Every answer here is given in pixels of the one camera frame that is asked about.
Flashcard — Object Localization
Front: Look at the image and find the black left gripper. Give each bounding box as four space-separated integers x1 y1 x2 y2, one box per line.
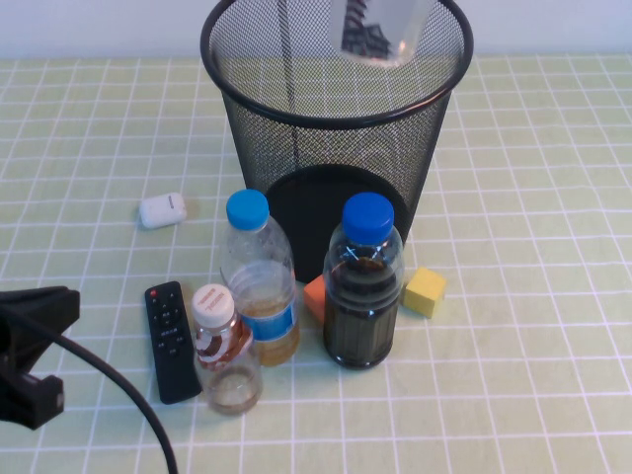
0 285 82 431

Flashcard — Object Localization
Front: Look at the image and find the small white-capped bottle brown label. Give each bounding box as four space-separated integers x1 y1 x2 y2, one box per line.
191 283 263 416

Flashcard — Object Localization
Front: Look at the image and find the white-capped clear bottle green label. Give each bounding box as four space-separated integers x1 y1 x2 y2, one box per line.
329 0 431 63

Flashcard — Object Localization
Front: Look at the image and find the black mesh wastebasket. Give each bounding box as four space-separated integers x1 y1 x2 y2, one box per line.
199 0 475 285

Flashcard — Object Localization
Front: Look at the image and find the black remote control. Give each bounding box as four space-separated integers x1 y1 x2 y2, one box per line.
144 280 202 405

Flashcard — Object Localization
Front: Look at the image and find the white earbuds case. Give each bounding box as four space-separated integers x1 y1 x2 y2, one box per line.
137 194 188 229

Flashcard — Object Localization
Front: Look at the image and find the light-blue-capped bottle yellow liquid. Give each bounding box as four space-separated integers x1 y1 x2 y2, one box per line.
220 189 301 366

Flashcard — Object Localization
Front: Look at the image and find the orange cube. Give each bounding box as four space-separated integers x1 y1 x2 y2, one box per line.
302 275 328 327

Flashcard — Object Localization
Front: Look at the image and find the dark-blue-capped bottle dark liquid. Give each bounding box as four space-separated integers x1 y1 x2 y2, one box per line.
323 193 405 370

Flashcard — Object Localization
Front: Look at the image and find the yellow cube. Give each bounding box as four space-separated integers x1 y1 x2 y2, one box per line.
400 268 448 318

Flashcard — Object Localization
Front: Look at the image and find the green checkered tablecloth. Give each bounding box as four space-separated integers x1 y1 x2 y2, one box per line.
0 53 632 474

